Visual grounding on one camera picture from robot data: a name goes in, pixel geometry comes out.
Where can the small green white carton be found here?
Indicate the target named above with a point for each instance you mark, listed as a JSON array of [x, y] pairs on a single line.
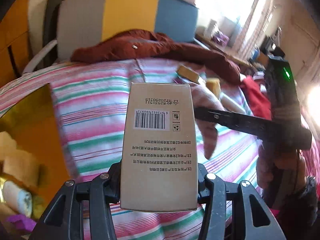
[[190, 75]]

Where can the white cardboard box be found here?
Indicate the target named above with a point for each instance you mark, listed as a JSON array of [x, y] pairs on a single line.
[[159, 158]]

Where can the yellow sponge chunk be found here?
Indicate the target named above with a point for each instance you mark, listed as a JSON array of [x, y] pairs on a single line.
[[213, 84]]

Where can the red blanket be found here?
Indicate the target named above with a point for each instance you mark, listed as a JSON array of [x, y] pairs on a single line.
[[257, 101]]

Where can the white sock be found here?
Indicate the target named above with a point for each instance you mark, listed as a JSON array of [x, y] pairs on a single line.
[[17, 198]]

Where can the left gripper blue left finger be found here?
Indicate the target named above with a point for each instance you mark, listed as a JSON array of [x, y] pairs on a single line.
[[113, 187]]

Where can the orange wooden wardrobe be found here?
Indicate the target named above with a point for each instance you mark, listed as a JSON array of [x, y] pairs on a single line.
[[15, 44]]

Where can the striped pink green bedspread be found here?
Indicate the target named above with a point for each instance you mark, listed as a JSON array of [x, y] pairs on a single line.
[[91, 103]]

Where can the grey yellow blue chair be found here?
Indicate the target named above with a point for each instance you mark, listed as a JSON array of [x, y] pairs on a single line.
[[84, 23]]

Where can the black rolled mat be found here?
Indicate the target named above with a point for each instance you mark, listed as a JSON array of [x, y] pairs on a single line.
[[50, 29]]

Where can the maroon puffer jacket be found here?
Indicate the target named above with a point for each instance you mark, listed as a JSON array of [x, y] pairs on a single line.
[[138, 44]]

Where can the white foam block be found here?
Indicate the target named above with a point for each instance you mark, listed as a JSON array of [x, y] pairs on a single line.
[[230, 104]]

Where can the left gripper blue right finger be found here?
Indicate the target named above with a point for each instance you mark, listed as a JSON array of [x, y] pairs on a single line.
[[204, 192]]

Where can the gold tray with maroon rim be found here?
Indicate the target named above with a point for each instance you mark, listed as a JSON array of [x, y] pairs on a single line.
[[32, 123]]

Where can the wooden side shelf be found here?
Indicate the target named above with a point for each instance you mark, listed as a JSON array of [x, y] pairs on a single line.
[[218, 35]]

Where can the person's right hand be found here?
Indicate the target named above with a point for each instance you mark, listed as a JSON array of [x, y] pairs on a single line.
[[267, 160]]

